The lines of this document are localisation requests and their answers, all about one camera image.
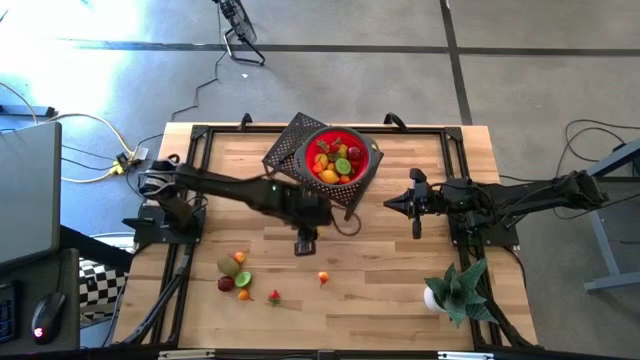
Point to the silver frame bracket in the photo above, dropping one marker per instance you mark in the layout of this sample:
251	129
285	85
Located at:
465	355
187	355

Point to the black floor fan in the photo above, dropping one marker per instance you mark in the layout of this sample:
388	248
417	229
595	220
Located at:
242	22

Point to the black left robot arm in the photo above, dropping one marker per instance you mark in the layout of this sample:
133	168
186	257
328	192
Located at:
225	185

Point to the dark red toy apple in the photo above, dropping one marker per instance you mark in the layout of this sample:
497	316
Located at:
355	152

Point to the snake plant in white pot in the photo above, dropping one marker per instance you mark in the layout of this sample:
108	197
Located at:
457	295

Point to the small orange fruit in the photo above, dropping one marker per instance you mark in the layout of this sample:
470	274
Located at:
239	257

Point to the dark red plum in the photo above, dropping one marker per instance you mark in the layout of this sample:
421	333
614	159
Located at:
225	283

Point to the yellow lemon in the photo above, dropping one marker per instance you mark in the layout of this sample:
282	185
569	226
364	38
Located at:
328	176
321	160
343	150

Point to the black aluminium table frame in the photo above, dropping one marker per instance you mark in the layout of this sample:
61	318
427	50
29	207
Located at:
454	134

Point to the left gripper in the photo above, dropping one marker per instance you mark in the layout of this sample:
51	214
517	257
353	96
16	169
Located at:
307	210

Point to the black computer mouse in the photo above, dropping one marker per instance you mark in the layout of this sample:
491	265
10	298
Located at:
47	317

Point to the whole brown kiwi fruit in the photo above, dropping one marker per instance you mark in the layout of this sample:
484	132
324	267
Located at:
228	265

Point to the black floor bar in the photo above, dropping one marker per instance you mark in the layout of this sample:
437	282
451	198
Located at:
30	111

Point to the red collapsible colander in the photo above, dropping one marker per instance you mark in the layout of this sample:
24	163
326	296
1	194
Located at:
312	142

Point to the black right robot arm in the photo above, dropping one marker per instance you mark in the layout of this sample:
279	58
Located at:
525	195

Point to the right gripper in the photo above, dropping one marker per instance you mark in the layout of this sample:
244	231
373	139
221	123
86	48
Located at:
432	199

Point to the black desk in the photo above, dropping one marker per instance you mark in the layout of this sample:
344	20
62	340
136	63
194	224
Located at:
22	280

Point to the black keyboard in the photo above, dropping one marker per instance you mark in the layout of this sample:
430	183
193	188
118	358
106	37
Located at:
6	315

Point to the grey computer monitor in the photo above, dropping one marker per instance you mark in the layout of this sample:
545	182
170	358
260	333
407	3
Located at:
27	190

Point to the grey metal desk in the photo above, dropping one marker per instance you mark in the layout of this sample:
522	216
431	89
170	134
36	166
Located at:
601	240

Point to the red yellow pear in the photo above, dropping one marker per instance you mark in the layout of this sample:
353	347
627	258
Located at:
323	277

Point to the black perforated metal shelf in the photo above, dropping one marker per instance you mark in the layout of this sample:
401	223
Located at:
345	196

